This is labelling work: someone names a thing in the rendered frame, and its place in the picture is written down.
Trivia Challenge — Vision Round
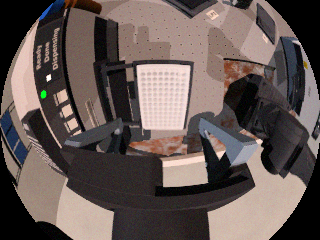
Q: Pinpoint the white multi-well plate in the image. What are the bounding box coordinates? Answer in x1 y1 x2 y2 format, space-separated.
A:
137 64 191 130

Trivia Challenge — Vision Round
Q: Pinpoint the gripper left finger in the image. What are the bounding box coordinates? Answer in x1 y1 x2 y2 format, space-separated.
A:
63 117 123 154

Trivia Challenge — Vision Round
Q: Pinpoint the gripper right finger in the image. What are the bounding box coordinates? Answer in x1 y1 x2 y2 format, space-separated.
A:
199 117 258 183

